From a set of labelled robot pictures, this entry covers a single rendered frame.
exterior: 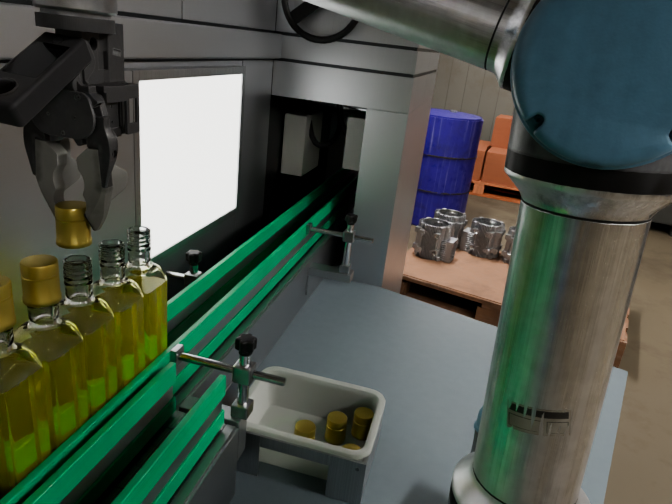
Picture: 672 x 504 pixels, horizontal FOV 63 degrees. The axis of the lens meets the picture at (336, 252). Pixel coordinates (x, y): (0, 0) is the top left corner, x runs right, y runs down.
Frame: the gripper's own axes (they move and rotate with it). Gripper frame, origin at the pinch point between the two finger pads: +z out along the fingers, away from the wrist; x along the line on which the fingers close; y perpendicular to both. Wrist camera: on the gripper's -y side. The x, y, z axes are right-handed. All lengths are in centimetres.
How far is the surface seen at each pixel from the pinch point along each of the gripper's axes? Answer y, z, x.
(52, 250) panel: 10.3, 9.7, 11.8
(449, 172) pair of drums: 406, 69, -34
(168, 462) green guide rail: -4.6, 24.9, -13.7
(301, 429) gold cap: 21.6, 37.7, -22.2
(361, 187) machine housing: 97, 16, -14
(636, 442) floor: 163, 119, -130
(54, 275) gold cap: -5.7, 4.2, -1.9
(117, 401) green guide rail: 0.2, 22.7, -4.2
